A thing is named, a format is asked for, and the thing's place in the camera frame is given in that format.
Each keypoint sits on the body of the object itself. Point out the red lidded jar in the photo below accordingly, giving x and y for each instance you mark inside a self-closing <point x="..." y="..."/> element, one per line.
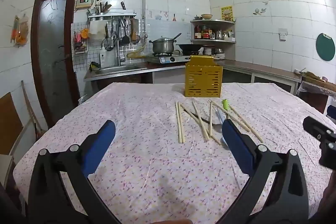
<point x="206" y="34"/>

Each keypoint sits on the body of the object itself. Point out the white soap bottle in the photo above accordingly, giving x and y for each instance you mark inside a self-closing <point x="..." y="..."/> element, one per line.
<point x="103" y="57"/>

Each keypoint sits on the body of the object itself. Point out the stack of white dishes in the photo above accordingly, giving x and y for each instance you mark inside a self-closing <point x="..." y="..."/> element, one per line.
<point x="214" y="52"/>

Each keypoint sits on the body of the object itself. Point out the green plastic utensil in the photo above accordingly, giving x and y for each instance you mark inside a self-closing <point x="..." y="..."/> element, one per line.
<point x="225" y="104"/>

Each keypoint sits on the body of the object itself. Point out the tan bowl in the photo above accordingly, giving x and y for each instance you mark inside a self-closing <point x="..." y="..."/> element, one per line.
<point x="206" y="16"/>

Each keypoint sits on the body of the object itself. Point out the wooden chopstick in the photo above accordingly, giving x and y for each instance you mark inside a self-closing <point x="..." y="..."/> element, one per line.
<point x="181" y="123"/>
<point x="198" y="119"/>
<point x="210" y="116"/>
<point x="187" y="110"/>
<point x="178" y="121"/>
<point x="216" y="106"/>
<point x="249" y="128"/>
<point x="203" y="127"/>

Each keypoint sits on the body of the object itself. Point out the black hanging spatula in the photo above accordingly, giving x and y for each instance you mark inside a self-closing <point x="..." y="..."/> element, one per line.
<point x="125" y="39"/>

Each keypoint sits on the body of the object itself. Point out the silver gas stove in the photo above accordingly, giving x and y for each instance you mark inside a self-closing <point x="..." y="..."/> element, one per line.
<point x="168" y="58"/>

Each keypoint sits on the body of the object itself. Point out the yellow slotted utensil holder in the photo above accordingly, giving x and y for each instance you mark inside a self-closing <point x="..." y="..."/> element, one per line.
<point x="203" y="79"/>

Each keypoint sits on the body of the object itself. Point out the red bottle wall sticker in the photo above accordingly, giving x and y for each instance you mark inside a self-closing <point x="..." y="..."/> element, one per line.
<point x="174" y="18"/>

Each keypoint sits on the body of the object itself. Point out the brown kitchen counter cabinet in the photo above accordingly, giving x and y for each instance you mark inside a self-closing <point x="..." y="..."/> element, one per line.
<point x="262" y="70"/>

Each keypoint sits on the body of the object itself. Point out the leaning wooden pole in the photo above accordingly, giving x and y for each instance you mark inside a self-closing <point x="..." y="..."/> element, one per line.
<point x="31" y="108"/>

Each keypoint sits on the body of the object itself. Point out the dark thin chopstick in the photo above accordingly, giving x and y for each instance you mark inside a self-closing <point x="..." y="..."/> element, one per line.
<point x="200" y="118"/>

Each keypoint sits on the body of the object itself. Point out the yellow wall poster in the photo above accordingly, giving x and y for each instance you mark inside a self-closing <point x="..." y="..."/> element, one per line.
<point x="227" y="13"/>

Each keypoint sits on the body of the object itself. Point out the dark red sauce bottle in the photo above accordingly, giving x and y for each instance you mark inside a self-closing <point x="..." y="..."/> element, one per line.
<point x="197" y="33"/>

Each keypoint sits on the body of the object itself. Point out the metal cup of kitchen tools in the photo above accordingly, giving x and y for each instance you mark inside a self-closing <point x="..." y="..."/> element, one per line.
<point x="103" y="7"/>

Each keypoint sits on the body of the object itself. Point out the steel kettle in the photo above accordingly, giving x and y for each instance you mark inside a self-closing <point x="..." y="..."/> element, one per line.
<point x="219" y="35"/>

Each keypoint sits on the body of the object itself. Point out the stainless steel sink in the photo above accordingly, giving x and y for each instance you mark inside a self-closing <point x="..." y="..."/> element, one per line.
<point x="115" y="70"/>

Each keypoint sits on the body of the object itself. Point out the wooden board with scraps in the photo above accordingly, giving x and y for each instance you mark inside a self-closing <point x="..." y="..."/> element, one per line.
<point x="315" y="77"/>

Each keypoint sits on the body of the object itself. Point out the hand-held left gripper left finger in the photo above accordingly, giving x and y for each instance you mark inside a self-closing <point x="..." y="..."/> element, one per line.
<point x="101" y="144"/>

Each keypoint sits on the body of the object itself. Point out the person's right forearm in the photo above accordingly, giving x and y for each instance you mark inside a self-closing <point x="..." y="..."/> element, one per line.
<point x="330" y="195"/>

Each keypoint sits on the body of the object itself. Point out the orange round wall hanger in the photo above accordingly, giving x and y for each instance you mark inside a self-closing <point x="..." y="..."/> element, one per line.
<point x="84" y="33"/>

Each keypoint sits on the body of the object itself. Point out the yellow black scrub cloth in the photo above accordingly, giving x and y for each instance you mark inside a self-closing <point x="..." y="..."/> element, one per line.
<point x="94" y="66"/>

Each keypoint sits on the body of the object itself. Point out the white wall socket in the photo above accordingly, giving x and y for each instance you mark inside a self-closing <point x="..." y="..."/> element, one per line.
<point x="283" y="34"/>

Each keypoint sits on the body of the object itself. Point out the green round board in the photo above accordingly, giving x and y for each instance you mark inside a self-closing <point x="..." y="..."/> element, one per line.
<point x="326" y="47"/>

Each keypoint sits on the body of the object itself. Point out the black wok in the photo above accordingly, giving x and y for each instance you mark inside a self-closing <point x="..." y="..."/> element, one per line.
<point x="190" y="47"/>

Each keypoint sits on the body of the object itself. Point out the brown wooden board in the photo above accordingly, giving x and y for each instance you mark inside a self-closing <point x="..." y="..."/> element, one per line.
<point x="9" y="121"/>

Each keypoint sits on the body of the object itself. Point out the pink hanging item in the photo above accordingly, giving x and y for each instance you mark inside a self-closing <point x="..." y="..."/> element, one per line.
<point x="77" y="37"/>

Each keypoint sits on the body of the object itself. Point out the steel pot with lid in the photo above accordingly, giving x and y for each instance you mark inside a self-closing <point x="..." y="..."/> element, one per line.
<point x="162" y="45"/>

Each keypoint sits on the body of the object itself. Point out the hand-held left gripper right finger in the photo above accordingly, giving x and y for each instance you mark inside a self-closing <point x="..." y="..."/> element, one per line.
<point x="236" y="146"/>

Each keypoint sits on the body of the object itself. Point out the beige wall control box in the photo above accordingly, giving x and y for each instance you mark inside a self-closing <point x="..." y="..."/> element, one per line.
<point x="83" y="3"/>

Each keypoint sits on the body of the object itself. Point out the white corner shelf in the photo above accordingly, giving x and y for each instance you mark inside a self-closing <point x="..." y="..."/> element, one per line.
<point x="212" y="21"/>

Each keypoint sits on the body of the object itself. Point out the white plastic spoon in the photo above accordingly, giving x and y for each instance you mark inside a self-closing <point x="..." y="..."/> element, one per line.
<point x="220" y="117"/>

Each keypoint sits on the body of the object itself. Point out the chrome sink faucet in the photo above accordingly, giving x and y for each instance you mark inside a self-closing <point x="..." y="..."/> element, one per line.
<point x="117" y="52"/>

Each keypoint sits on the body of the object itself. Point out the orange hanging plastic bag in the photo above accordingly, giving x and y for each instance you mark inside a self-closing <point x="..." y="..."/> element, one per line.
<point x="20" y="31"/>

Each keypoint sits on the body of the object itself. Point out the brown door with frosted glass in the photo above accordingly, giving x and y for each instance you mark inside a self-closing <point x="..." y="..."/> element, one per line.
<point x="52" y="56"/>

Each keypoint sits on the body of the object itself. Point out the plastic covered side table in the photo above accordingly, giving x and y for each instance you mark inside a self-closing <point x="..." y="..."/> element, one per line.
<point x="315" y="95"/>

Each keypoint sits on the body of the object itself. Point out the white hanging plastic bag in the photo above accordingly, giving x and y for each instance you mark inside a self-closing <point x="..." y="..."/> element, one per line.
<point x="96" y="29"/>

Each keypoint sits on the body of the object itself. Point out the small white cup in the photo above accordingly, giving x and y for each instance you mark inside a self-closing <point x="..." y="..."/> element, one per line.
<point x="297" y="71"/>

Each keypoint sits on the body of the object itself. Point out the metal wall shelf rack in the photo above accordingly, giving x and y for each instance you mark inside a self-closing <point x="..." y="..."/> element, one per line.
<point x="113" y="16"/>

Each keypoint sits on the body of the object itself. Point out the wooden hanging ladle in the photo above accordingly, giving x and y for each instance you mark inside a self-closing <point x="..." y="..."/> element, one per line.
<point x="134" y="29"/>

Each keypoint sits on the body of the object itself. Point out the small dark dish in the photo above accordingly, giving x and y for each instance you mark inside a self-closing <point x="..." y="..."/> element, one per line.
<point x="198" y="17"/>

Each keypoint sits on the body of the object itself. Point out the floral pink tablecloth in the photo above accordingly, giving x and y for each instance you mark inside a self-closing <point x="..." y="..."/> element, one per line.
<point x="147" y="161"/>

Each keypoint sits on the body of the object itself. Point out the teapot wall sticker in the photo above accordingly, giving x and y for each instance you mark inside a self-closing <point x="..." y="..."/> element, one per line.
<point x="259" y="11"/>

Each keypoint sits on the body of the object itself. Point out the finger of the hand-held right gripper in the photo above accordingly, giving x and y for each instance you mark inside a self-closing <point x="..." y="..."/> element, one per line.
<point x="326" y="134"/>

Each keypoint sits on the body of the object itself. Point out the pale condiment containers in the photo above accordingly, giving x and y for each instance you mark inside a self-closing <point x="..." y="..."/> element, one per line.
<point x="229" y="35"/>

